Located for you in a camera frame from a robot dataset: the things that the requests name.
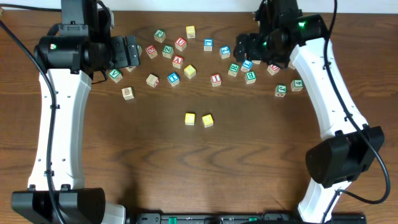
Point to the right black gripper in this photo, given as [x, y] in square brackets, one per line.
[246, 47]

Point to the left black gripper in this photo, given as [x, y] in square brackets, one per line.
[131, 51]

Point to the yellow O block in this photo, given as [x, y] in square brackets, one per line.
[207, 120]

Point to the yellow C block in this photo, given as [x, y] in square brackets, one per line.
[190, 119]

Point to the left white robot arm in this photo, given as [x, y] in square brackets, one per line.
[67, 58]

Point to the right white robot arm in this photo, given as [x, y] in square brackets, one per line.
[349, 145]

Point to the blue 5 block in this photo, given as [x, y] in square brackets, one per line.
[256, 62]

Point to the yellow K block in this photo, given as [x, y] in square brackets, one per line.
[129, 69]

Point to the blue L block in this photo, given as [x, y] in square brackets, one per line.
[246, 66]

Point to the blue 2 block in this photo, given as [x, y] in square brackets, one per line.
[225, 52]

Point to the green V block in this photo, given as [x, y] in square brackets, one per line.
[115, 75]

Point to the green R block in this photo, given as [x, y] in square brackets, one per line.
[233, 69]

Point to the red E block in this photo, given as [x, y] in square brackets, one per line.
[151, 51]

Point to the green B block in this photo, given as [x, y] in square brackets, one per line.
[250, 77]

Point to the red U block right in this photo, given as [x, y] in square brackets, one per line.
[273, 69]

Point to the red u block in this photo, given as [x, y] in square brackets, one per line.
[180, 44]
[273, 69]

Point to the green J block top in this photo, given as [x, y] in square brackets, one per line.
[160, 35]

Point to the green j block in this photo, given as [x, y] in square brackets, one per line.
[280, 90]
[160, 35]

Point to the plain wood red-side block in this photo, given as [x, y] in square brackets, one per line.
[152, 80]

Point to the blue 1 block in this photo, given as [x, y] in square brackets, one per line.
[208, 45]

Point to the wood picture block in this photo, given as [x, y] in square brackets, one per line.
[128, 93]

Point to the green Z block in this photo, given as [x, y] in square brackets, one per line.
[168, 51]

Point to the red I block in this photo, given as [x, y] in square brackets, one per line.
[216, 80]

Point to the yellow Y block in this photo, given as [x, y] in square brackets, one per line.
[290, 65]

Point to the red A block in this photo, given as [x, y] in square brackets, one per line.
[177, 61]

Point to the green J block right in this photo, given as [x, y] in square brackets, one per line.
[280, 90]

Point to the blue T block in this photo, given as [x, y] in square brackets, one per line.
[173, 79]

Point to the red U block left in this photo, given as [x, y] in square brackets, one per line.
[180, 44]

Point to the yellow block top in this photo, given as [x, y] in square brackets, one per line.
[191, 33]

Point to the green 4 block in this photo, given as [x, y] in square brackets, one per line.
[297, 85]

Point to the yellow S block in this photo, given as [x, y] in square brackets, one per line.
[190, 71]

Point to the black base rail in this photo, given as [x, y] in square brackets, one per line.
[156, 218]

